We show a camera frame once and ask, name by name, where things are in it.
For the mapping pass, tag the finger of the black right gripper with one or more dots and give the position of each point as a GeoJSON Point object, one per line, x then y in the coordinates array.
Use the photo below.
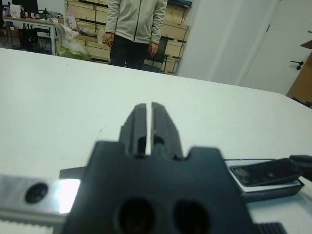
{"type": "Point", "coordinates": [304, 163]}

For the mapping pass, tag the person left forearm beige sleeve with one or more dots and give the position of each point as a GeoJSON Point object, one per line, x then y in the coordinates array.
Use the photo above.
{"type": "Point", "coordinates": [158, 29]}

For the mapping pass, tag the person right hand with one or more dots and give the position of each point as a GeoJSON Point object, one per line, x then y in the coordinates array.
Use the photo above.
{"type": "Point", "coordinates": [109, 39]}

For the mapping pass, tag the black computer monitor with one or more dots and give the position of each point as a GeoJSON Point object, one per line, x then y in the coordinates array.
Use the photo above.
{"type": "Point", "coordinates": [24, 5]}

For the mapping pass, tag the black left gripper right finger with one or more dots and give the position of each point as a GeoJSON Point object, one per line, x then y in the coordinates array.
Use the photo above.
{"type": "Point", "coordinates": [163, 129]}

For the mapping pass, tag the wooden crate stack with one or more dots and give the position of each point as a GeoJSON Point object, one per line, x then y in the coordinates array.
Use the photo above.
{"type": "Point", "coordinates": [175, 31]}

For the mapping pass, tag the black computer tower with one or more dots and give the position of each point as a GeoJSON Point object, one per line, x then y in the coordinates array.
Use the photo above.
{"type": "Point", "coordinates": [28, 39]}

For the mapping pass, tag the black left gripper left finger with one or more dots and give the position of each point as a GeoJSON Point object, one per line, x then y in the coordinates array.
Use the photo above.
{"type": "Point", "coordinates": [136, 129]}

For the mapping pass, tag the black box base white insert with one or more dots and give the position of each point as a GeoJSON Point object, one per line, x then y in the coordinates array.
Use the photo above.
{"type": "Point", "coordinates": [268, 193]}

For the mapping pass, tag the white door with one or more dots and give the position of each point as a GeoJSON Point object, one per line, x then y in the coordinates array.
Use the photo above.
{"type": "Point", "coordinates": [273, 48]}

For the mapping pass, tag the black slim camera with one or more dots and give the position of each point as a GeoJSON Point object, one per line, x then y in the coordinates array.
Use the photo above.
{"type": "Point", "coordinates": [265, 171]}

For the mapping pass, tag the person left hand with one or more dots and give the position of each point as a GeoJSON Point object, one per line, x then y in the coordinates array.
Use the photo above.
{"type": "Point", "coordinates": [153, 48]}

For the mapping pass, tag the person right forearm beige sleeve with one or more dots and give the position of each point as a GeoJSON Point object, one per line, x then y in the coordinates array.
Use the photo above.
{"type": "Point", "coordinates": [111, 22]}

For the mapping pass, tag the white plastic bag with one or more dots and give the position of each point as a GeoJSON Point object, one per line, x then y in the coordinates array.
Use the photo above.
{"type": "Point", "coordinates": [67, 34]}

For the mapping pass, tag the wood top desk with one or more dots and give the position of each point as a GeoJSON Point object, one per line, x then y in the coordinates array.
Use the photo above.
{"type": "Point", "coordinates": [31, 23]}

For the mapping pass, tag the person in beige jacket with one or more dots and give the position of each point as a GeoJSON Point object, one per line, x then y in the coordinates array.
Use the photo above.
{"type": "Point", "coordinates": [131, 22]}

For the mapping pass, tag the flat board panel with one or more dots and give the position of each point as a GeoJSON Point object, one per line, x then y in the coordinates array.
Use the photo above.
{"type": "Point", "coordinates": [303, 80]}

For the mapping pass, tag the pink printed package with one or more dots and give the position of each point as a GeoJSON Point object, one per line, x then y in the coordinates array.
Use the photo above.
{"type": "Point", "coordinates": [71, 19]}

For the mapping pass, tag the yellow plastic bag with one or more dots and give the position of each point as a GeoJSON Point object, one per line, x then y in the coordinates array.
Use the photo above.
{"type": "Point", "coordinates": [73, 52]}

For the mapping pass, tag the white box on desk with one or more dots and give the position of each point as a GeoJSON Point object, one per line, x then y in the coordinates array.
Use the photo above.
{"type": "Point", "coordinates": [15, 9]}

